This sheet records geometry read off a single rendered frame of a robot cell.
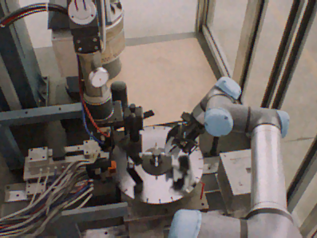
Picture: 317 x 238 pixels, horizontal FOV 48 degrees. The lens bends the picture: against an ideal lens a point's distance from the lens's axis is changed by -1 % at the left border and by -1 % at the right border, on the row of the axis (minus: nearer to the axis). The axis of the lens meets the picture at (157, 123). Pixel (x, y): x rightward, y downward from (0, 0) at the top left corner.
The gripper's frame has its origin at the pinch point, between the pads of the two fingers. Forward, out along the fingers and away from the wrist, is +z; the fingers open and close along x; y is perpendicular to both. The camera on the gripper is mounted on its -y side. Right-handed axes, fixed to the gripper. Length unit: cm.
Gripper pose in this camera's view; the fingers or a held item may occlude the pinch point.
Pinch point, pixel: (167, 152)
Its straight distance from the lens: 125.8
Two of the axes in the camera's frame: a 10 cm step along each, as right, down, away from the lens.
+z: -5.2, 6.4, 5.7
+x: 8.5, 4.7, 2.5
